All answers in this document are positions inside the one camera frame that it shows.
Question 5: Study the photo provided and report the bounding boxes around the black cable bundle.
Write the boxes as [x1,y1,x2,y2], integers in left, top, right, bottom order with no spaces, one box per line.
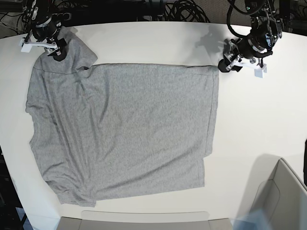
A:
[155,0,212,23]

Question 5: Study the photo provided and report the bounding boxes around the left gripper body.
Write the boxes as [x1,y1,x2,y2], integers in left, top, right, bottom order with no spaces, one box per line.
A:
[230,34,273,62]

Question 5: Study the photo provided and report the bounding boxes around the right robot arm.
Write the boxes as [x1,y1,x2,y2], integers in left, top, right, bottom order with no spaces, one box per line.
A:
[20,0,67,62]

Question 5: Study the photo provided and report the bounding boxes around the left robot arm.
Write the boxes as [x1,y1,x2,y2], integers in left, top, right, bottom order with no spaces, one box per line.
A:
[218,0,282,78]

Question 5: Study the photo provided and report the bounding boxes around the black power strip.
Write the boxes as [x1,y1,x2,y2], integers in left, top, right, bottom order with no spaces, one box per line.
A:
[56,12,72,21]

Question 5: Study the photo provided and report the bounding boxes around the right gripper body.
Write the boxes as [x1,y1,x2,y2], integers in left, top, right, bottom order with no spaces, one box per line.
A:
[32,21,63,52]

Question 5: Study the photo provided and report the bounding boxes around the grey T-shirt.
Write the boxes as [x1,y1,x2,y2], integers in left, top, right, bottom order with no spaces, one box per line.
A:
[26,28,219,207]

